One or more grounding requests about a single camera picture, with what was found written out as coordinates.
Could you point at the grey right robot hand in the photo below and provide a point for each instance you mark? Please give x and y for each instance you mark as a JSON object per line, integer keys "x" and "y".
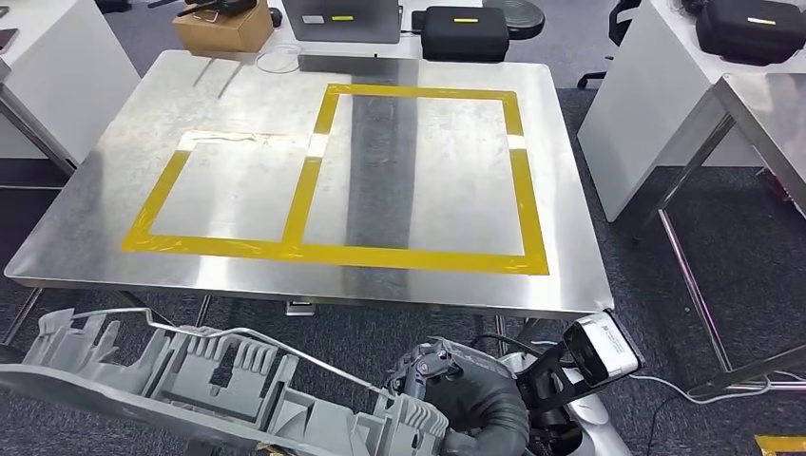
{"x": 485, "y": 396}

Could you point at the black antenna router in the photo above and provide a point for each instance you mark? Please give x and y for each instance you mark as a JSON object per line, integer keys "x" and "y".
{"x": 217, "y": 6}

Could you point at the silver plastic wheel hubcap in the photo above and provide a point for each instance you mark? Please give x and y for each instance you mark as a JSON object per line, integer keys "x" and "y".
{"x": 189, "y": 390}

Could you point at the large yellow tape rectangle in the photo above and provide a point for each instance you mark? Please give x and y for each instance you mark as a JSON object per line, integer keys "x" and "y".
{"x": 522, "y": 208}

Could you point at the black round stool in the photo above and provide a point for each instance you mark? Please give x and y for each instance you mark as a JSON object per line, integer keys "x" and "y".
{"x": 522, "y": 16}

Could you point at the stainless steel workbench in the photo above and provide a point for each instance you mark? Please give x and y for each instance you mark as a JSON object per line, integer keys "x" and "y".
{"x": 252, "y": 107}

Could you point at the yellow floor tape strip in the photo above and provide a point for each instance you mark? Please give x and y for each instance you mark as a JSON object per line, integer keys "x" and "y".
{"x": 781, "y": 445}

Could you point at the brown cardboard box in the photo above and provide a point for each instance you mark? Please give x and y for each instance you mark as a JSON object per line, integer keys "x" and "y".
{"x": 220, "y": 31}

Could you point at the stainless steel table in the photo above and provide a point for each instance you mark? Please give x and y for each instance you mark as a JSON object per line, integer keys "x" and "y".
{"x": 768, "y": 113}

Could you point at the black office chair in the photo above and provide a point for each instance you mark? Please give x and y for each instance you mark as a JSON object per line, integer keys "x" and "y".
{"x": 620, "y": 25}

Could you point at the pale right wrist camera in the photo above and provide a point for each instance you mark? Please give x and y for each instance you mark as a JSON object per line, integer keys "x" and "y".
{"x": 601, "y": 349}

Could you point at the white desk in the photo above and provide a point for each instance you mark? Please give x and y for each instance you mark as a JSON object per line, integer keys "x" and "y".
{"x": 409, "y": 49}
{"x": 63, "y": 82}
{"x": 642, "y": 113}

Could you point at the black computer mouse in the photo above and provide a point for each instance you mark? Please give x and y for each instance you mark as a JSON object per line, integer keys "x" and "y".
{"x": 276, "y": 17}

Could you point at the grey laptop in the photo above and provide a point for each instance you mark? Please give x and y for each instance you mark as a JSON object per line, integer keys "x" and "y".
{"x": 340, "y": 22}

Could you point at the black zip case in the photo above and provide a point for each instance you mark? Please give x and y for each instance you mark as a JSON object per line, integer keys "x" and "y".
{"x": 749, "y": 31}
{"x": 463, "y": 34}

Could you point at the small yellow tape rectangle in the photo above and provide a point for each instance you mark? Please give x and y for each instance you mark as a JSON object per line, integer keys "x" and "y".
{"x": 157, "y": 189}

